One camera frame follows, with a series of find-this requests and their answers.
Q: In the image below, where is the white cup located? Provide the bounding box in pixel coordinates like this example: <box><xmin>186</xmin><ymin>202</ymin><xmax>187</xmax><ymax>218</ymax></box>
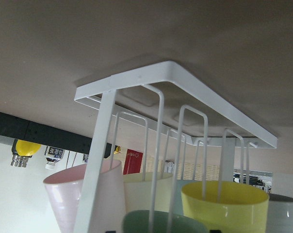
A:
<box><xmin>265</xmin><ymin>194</ymin><xmax>293</xmax><ymax>233</ymax></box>

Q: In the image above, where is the green cup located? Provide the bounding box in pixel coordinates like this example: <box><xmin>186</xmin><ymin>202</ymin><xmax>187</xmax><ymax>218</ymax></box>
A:
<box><xmin>121</xmin><ymin>210</ymin><xmax>210</xmax><ymax>233</ymax></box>

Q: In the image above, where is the plastic water bottle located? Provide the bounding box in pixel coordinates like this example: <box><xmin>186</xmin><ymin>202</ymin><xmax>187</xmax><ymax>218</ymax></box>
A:
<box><xmin>44</xmin><ymin>146</ymin><xmax>65</xmax><ymax>170</ymax></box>

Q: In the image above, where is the yellow cup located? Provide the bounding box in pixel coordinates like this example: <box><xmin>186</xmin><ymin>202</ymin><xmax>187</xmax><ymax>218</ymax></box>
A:
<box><xmin>181</xmin><ymin>181</ymin><xmax>269</xmax><ymax>233</ymax></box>

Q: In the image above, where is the yellow lemon juice bottle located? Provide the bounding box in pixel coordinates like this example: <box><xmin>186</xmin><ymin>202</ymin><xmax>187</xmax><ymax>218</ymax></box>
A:
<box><xmin>11</xmin><ymin>139</ymin><xmax>41</xmax><ymax>167</ymax></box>

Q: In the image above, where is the cream cup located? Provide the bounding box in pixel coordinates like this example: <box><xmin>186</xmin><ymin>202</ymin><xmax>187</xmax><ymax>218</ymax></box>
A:
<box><xmin>123</xmin><ymin>172</ymin><xmax>173</xmax><ymax>213</ymax></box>

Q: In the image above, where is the white wire cup rack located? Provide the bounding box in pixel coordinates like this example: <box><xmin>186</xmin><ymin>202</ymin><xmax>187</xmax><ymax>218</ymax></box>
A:
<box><xmin>74</xmin><ymin>61</ymin><xmax>277</xmax><ymax>233</ymax></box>

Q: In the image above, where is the pink cup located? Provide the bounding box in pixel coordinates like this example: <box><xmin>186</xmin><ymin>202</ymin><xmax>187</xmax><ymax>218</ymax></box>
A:
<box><xmin>43</xmin><ymin>160</ymin><xmax>126</xmax><ymax>233</ymax></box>

